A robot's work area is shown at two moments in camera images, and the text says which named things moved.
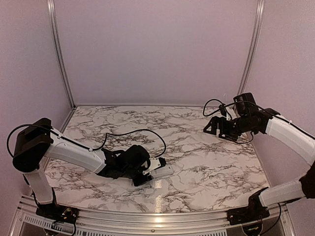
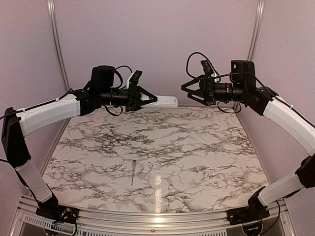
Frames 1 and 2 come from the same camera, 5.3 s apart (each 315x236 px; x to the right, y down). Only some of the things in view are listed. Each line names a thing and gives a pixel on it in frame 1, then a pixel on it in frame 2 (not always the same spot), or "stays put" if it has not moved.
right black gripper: (214, 120) to (208, 95)
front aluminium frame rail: (26, 222) stays put
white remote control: (164, 170) to (163, 102)
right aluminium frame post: (259, 14) stays put
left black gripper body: (131, 172) to (129, 99)
